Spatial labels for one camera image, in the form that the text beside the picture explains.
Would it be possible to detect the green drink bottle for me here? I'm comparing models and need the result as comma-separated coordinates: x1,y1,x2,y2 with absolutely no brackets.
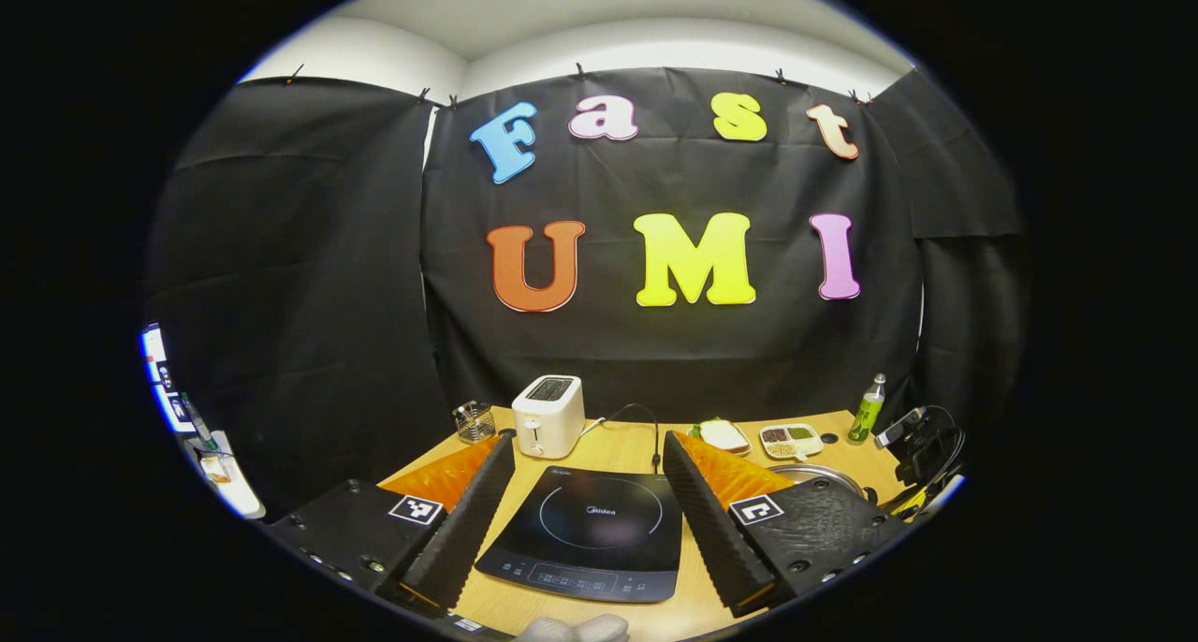
847,373,886,445

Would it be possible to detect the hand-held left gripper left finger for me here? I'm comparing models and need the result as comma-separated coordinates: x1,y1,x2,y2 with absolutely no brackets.
265,429,518,615

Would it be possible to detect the black power cable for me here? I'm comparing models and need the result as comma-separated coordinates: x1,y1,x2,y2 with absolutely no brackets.
599,402,662,474

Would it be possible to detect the white divided snack tray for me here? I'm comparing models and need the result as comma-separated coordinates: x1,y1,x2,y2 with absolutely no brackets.
759,423,825,461

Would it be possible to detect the white toaster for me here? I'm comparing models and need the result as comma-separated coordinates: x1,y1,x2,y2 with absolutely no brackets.
512,375,586,460

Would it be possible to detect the stainless steel pot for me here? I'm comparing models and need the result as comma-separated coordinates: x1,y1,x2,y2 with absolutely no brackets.
767,464,881,507

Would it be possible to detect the white sandwich plate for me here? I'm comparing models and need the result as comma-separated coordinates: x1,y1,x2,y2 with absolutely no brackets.
697,419,752,457

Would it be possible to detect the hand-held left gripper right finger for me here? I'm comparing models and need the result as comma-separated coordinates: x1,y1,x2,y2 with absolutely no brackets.
662,430,913,618

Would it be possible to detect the black induction cooktop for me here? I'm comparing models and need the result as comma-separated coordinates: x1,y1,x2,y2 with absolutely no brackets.
475,465,683,604

